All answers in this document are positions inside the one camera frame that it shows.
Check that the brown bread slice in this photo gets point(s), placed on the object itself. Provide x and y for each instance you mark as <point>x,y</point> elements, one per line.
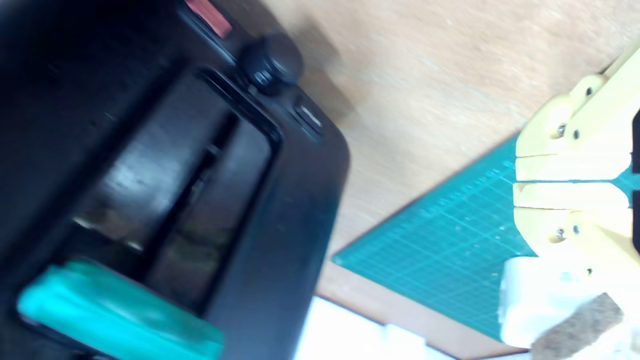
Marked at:
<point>580,327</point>

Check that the black two-slot toaster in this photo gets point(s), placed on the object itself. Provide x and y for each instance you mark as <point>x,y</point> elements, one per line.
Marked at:
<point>300,200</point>

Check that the white square block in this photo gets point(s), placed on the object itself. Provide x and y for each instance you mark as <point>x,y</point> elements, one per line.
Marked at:
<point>535,300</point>

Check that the green cutting mat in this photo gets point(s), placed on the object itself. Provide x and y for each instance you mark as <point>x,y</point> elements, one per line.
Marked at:
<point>450,250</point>

